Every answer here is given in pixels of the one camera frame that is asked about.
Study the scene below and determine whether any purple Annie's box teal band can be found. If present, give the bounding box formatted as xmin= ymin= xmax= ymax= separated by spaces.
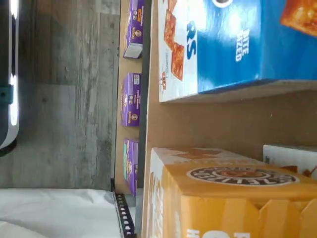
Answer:
xmin=122 ymin=137 xmax=140 ymax=197

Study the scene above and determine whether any wooden shelf board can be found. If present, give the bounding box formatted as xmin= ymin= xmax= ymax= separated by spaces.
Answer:
xmin=140 ymin=0 xmax=317 ymax=238

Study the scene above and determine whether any purple Annie's box orange band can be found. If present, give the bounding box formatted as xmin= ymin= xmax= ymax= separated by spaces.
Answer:
xmin=122 ymin=0 xmax=146 ymax=60

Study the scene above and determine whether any yellow and white pretzel crackers box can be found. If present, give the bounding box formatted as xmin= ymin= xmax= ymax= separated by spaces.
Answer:
xmin=142 ymin=146 xmax=317 ymax=238
xmin=262 ymin=144 xmax=317 ymax=178

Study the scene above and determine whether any blue pretzel crackers box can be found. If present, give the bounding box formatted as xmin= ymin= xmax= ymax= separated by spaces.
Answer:
xmin=158 ymin=0 xmax=317 ymax=104

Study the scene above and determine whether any white backdrop sheet teal logo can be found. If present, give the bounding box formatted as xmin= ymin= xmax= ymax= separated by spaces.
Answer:
xmin=0 ymin=187 xmax=144 ymax=238

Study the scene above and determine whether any teal cable clip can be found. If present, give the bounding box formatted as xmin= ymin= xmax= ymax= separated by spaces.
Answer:
xmin=0 ymin=84 xmax=13 ymax=105

